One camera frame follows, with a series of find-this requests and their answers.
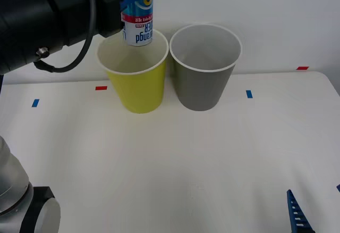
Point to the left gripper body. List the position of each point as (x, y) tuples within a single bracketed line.
[(106, 15)]

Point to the blue drink can red label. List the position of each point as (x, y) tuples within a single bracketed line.
[(139, 31)]

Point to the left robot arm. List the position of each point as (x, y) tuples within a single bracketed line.
[(24, 17)]

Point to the yellow-green plastic waste bin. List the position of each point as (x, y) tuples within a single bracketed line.
[(140, 92)]

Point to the grey plastic waste bin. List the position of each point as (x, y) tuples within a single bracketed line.
[(202, 89)]

